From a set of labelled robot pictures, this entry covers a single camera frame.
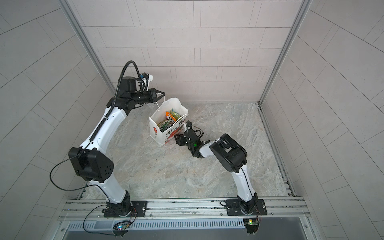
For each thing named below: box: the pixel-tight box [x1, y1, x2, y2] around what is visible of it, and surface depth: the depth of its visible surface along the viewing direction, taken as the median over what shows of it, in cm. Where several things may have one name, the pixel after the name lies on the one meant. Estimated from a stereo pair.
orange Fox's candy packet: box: [165, 111, 177, 122], surface depth 93 cm
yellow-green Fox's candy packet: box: [170, 108, 181, 120], surface depth 93 cm
